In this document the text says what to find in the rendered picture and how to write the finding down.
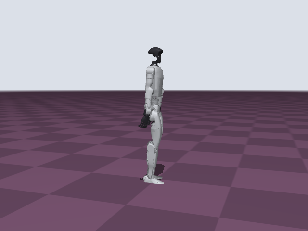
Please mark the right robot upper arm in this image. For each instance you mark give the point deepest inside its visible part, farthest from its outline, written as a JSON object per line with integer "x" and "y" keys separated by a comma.
{"x": 150, "y": 72}

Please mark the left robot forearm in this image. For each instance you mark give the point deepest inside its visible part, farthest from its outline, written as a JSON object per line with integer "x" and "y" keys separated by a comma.
{"x": 160, "y": 99}

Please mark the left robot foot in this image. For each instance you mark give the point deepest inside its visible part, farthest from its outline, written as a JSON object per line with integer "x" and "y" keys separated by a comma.
{"x": 155, "y": 176}

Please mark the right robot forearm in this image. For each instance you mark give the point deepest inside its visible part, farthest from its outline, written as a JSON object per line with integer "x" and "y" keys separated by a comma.
{"x": 148, "y": 100}

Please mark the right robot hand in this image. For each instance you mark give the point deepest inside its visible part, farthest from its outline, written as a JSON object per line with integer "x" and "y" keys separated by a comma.
{"x": 145, "y": 120}

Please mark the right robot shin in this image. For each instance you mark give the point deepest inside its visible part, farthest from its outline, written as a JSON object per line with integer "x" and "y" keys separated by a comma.
{"x": 152, "y": 156}

